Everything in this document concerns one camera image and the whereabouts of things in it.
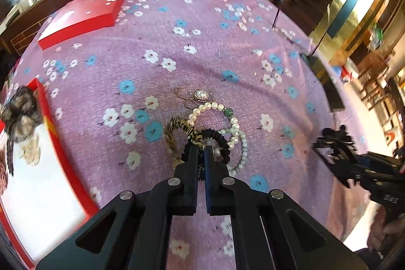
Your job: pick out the brown fabric hair bow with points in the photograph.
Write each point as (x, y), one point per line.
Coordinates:
(20, 111)

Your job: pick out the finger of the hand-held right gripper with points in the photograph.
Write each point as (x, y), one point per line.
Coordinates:
(338, 136)
(326, 148)

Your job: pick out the beige hair clip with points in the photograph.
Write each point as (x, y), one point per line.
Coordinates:
(31, 151)

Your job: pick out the black scrunchie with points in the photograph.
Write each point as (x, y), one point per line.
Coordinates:
(221, 138)

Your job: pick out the person's right forearm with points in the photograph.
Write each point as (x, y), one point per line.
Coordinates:
(387, 230)

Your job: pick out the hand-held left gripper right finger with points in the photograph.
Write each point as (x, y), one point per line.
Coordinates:
(208, 194)

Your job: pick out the red box lid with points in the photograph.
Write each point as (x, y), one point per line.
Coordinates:
(85, 13)

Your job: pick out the gold brooch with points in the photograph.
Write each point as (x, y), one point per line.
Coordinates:
(201, 95)

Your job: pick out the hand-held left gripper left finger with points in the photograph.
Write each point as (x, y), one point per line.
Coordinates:
(193, 194)

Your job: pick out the thin black rod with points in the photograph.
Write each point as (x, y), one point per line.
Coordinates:
(277, 15)

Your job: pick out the leopard print scrunchie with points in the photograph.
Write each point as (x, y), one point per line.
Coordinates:
(172, 135)

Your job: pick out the pink floral tablecloth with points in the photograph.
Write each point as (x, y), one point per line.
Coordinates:
(205, 51)

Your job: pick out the red jewelry box tray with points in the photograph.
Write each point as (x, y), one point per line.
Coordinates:
(41, 200)

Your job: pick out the wooden chairs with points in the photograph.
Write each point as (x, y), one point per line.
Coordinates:
(379, 89)

